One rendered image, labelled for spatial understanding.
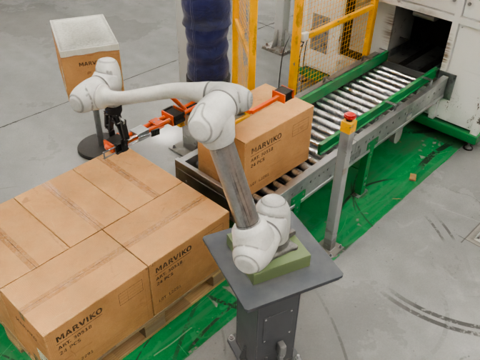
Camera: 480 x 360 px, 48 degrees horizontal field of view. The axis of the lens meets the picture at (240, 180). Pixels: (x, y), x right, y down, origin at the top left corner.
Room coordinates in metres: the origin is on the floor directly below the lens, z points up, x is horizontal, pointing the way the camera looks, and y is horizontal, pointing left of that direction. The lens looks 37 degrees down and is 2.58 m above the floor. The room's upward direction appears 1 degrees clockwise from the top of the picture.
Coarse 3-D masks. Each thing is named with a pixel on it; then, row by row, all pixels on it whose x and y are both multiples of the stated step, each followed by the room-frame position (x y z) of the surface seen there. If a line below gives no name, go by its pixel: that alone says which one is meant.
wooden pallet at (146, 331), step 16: (192, 288) 2.14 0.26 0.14; (208, 288) 2.25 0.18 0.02; (176, 304) 2.11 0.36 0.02; (192, 304) 2.13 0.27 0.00; (0, 320) 1.88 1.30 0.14; (160, 320) 1.95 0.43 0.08; (128, 336) 1.79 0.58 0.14; (144, 336) 1.88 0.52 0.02; (112, 352) 1.77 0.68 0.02; (128, 352) 1.78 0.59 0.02
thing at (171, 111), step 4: (168, 108) 2.37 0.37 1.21; (172, 108) 2.38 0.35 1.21; (176, 108) 2.38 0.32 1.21; (180, 108) 2.36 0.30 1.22; (164, 112) 2.32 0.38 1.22; (168, 112) 2.34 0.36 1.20; (172, 112) 2.34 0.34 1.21; (176, 112) 2.34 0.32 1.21; (180, 112) 2.34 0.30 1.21; (184, 112) 2.33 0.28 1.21; (168, 116) 2.30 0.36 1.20; (172, 116) 2.29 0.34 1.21; (176, 116) 2.30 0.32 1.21; (180, 116) 2.31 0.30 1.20; (184, 116) 2.34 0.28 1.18; (172, 120) 2.29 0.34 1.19; (176, 120) 2.30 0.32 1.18; (180, 120) 2.31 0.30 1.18; (184, 120) 2.33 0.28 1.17; (172, 124) 2.29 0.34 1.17; (176, 124) 2.29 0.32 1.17
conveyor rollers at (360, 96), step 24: (384, 72) 4.19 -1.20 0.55; (336, 96) 3.75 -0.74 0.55; (360, 96) 3.79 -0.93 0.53; (384, 96) 3.77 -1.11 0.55; (408, 96) 3.81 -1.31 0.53; (312, 120) 3.44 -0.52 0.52; (336, 120) 3.41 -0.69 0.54; (312, 144) 3.10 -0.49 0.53; (336, 144) 3.08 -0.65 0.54; (264, 192) 2.56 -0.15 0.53
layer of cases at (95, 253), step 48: (48, 192) 2.50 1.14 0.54; (96, 192) 2.51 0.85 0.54; (144, 192) 2.52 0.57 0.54; (192, 192) 2.53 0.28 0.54; (0, 240) 2.09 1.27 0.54; (48, 240) 2.10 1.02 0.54; (96, 240) 2.11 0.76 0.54; (144, 240) 2.11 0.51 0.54; (192, 240) 2.15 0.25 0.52; (0, 288) 1.76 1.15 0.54; (48, 288) 1.77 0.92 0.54; (96, 288) 1.77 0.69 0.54; (144, 288) 1.90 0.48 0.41; (48, 336) 1.50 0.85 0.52; (96, 336) 1.67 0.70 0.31
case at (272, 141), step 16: (256, 96) 2.99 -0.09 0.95; (256, 112) 2.80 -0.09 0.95; (272, 112) 2.80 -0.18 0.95; (288, 112) 2.81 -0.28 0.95; (304, 112) 2.83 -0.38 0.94; (240, 128) 2.62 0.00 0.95; (256, 128) 2.62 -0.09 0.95; (272, 128) 2.63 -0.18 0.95; (288, 128) 2.73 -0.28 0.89; (304, 128) 2.84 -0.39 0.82; (240, 144) 2.49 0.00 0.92; (256, 144) 2.53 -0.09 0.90; (272, 144) 2.63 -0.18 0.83; (288, 144) 2.74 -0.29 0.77; (304, 144) 2.86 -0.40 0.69; (208, 160) 2.68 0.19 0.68; (256, 160) 2.54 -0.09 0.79; (272, 160) 2.64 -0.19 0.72; (288, 160) 2.75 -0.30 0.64; (304, 160) 2.87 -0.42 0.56; (256, 176) 2.54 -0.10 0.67; (272, 176) 2.64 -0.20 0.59
